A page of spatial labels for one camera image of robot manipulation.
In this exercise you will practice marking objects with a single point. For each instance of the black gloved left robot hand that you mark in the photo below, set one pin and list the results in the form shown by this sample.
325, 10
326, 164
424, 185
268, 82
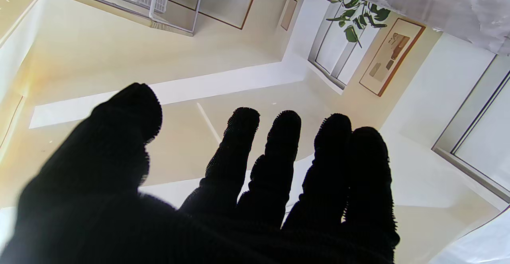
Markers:
99, 200

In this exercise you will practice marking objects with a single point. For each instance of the small beige framed picture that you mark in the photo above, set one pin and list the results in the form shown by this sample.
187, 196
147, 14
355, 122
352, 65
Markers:
288, 12

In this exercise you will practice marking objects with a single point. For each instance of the large leafy green plant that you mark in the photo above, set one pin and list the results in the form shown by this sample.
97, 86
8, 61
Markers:
352, 20

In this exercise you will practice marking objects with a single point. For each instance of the framed beige abstract picture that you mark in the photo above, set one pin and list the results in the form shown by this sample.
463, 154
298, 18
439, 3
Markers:
392, 56

